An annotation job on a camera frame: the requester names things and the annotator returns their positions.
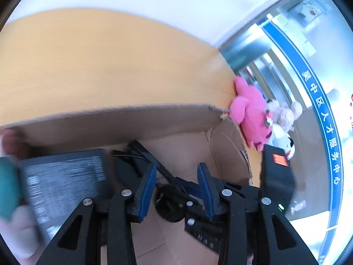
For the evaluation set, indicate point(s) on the beige rabbit plush toy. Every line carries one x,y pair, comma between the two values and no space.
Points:
285,115

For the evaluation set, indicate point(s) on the black sunglasses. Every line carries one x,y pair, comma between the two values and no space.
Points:
174,198

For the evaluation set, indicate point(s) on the pig plush toy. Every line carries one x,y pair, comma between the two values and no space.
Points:
19,228

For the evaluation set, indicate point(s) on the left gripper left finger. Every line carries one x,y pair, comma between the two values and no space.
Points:
78,241

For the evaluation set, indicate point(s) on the white dog plush toy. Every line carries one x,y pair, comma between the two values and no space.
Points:
282,140

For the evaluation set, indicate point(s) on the pink bear plush toy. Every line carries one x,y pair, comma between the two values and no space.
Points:
249,111

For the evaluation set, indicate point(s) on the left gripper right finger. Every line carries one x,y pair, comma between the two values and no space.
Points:
252,225

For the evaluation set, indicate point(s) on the black product box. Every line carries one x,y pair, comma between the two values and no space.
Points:
54,185

